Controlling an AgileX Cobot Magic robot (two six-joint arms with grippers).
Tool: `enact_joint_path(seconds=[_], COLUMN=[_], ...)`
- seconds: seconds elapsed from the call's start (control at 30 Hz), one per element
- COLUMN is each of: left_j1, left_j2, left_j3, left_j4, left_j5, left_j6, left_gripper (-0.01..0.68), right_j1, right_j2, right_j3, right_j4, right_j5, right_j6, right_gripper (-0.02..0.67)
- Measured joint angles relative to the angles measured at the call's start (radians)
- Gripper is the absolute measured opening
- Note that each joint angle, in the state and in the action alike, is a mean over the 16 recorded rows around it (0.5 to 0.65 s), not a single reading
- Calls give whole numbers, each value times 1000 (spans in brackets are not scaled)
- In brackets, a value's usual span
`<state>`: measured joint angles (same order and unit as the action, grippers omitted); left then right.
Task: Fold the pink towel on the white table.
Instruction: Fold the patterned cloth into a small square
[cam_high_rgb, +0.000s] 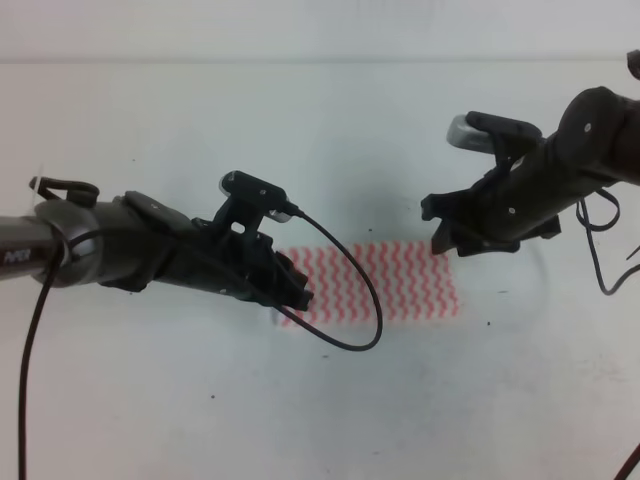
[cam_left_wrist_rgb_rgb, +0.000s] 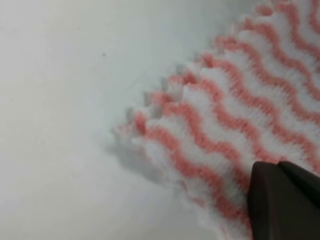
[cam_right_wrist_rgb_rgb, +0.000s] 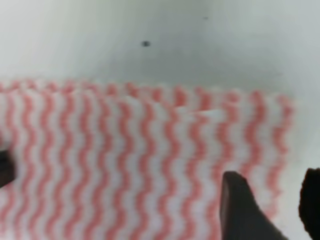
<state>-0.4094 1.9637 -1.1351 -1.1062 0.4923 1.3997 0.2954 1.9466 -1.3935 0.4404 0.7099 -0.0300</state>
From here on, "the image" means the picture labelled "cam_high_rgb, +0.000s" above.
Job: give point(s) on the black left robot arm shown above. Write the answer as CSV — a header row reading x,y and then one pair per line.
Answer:
x,y
134,240

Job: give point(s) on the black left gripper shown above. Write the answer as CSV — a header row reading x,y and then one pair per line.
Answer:
x,y
217,259

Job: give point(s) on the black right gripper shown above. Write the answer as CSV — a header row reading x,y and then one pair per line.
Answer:
x,y
497,216

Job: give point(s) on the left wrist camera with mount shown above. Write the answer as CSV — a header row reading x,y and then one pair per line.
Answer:
x,y
249,201

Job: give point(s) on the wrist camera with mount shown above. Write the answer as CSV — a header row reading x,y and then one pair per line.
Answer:
x,y
507,140
249,201

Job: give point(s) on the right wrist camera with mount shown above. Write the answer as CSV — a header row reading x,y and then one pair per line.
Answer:
x,y
507,140

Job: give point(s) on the pink white wavy striped towel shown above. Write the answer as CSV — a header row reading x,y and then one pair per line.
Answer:
x,y
413,285

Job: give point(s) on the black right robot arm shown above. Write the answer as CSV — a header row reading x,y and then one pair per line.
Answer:
x,y
596,145

